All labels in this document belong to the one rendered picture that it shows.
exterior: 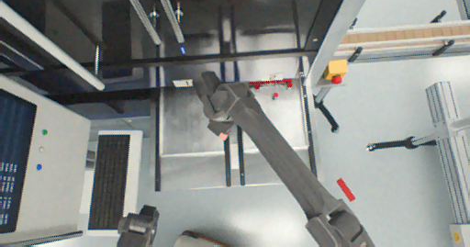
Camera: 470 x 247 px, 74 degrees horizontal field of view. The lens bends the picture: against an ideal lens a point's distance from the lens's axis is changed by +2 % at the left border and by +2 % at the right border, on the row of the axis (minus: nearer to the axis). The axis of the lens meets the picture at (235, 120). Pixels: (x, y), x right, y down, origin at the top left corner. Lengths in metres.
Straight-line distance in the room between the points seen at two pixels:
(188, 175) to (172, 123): 0.23
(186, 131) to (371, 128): 1.44
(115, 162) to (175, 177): 0.29
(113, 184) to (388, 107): 1.86
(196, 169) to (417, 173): 1.60
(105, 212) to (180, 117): 0.50
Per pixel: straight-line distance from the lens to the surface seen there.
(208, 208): 2.15
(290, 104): 1.32
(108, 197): 1.42
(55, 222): 1.36
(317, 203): 0.65
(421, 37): 1.56
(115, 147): 1.44
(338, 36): 1.00
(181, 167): 1.28
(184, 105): 1.34
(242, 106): 0.70
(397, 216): 2.34
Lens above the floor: 2.13
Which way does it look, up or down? 75 degrees down
